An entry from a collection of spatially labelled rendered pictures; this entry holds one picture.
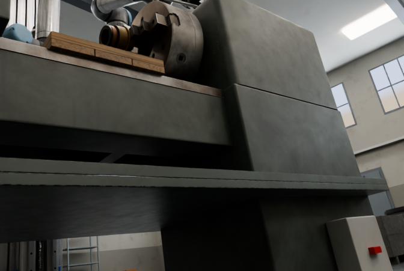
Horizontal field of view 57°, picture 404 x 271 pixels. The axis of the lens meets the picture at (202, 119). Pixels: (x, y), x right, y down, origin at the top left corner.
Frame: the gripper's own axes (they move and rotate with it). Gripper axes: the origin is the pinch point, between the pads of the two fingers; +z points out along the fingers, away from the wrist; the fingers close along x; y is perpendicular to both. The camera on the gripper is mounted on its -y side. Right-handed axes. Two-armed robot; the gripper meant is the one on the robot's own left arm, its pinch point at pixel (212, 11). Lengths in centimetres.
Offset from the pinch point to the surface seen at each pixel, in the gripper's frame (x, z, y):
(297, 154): -17, 76, 14
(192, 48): -2, 38, 38
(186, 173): -10, 82, 67
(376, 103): -230, -243, -934
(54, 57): -3, 47, 84
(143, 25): -1, 27, 50
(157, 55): -8, 32, 46
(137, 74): -5, 50, 63
